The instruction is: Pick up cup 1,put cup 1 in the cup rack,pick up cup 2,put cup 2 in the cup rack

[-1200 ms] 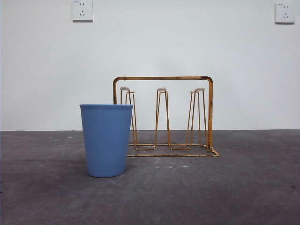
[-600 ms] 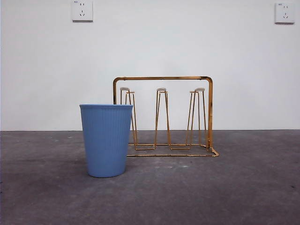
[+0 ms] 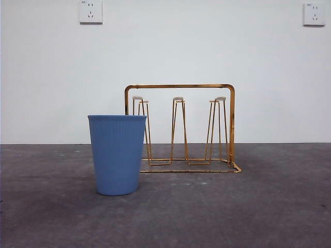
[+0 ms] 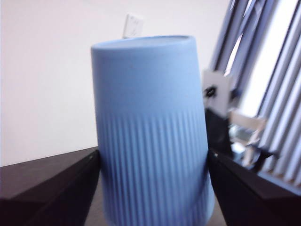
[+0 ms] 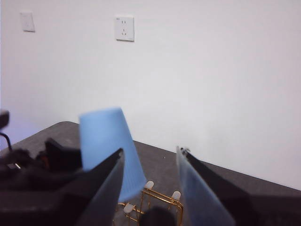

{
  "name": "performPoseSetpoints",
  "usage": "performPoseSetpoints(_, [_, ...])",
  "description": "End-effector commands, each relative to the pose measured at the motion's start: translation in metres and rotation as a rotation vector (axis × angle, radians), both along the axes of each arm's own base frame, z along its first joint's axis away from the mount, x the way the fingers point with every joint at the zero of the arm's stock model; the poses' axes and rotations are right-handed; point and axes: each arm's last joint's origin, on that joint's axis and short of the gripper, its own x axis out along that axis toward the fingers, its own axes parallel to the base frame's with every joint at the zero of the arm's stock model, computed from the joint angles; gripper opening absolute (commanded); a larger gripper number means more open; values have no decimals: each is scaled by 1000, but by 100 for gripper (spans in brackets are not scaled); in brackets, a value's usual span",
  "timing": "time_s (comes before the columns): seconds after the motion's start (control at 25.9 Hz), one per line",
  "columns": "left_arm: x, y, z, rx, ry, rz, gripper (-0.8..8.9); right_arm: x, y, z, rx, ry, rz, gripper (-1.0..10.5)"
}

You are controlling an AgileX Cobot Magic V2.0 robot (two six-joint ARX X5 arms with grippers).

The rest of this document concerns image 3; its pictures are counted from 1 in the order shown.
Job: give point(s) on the blue ribbed plastic cup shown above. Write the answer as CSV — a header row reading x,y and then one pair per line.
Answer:
x,y
117,155

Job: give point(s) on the white wall socket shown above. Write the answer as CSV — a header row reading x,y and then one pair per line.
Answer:
x,y
314,15
91,13

